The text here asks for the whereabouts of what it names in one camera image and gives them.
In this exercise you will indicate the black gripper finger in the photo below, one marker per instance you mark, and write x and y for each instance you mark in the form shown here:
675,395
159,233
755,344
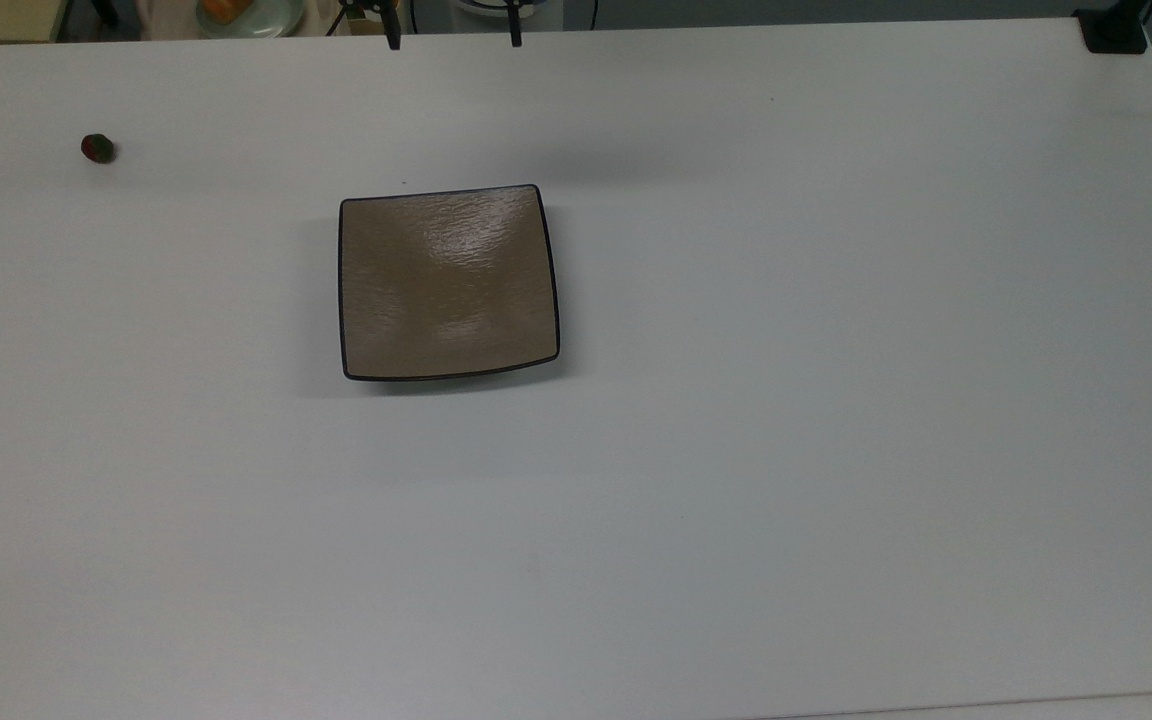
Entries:
515,25
392,28

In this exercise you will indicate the round green plate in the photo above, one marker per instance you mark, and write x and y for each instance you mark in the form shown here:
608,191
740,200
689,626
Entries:
276,18

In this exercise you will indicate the red green strawberry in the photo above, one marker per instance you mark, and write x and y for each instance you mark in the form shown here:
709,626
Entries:
97,148

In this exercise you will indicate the black table clamp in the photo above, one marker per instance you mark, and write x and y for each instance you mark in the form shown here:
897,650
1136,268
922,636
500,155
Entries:
1113,32

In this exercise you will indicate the square brown ceramic plate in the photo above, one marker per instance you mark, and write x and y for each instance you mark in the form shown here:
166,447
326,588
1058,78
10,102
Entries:
446,285

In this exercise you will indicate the orange toy fruit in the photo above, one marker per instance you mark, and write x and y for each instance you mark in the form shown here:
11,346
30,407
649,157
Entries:
226,9

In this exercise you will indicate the white round object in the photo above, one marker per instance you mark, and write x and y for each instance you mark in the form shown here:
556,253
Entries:
481,8

